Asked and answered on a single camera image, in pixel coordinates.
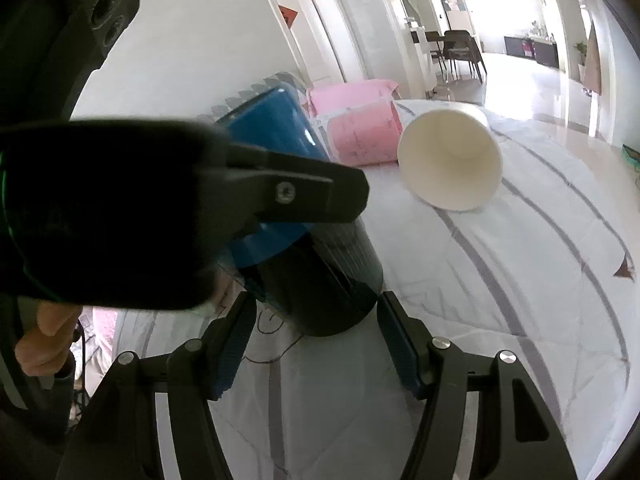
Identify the large white paper cup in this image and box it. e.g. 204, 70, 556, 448
397, 103, 503, 211

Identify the dark dining chair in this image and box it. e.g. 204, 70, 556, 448
444, 30, 487, 82

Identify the person's left hand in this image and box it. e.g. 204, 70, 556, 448
15, 301, 82, 377

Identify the triangle patterned sofa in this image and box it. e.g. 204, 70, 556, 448
196, 72, 308, 124

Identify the white interior door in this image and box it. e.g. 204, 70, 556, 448
276, 0, 344, 87

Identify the pink pillow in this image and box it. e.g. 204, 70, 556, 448
307, 79, 399, 116

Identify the pink paper cup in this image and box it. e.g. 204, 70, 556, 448
326, 100, 402, 167

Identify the green floor tray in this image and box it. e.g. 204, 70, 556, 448
622, 145, 640, 167

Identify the blue Cooltime metal cup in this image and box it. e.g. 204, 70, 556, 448
218, 84, 383, 337

